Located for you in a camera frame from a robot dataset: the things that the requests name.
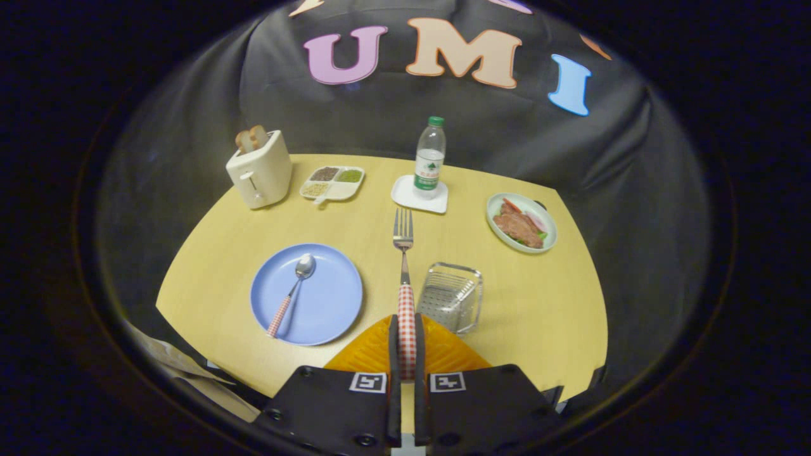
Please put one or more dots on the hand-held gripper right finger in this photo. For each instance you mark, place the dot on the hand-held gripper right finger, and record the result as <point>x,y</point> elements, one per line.
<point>420,354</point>

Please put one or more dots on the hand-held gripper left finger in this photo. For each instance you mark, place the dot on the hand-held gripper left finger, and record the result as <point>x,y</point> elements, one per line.
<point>393,354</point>

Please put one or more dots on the blue round plate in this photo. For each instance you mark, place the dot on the blue round plate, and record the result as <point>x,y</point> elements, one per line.
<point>329,297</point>

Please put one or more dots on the white square coaster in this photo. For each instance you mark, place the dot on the white square coaster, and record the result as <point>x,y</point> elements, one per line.
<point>405,196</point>

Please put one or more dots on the green plate of meat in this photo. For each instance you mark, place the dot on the green plate of meat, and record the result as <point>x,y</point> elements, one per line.
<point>519,225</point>

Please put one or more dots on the white divided tray of beans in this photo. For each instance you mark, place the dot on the white divided tray of beans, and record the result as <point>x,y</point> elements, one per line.
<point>332,183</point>

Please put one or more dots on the clear water bottle green cap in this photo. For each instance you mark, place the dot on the clear water bottle green cap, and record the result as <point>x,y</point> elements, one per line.
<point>429,164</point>

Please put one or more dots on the pale crumpled cloth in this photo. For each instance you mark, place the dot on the pale crumpled cloth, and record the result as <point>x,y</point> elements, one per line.
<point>177,361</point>

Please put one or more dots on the white toaster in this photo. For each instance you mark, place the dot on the white toaster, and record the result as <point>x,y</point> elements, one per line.
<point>263,174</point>

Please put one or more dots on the toasted bread slice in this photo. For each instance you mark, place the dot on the toasted bread slice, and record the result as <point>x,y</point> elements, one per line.
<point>258,136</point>
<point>242,142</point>

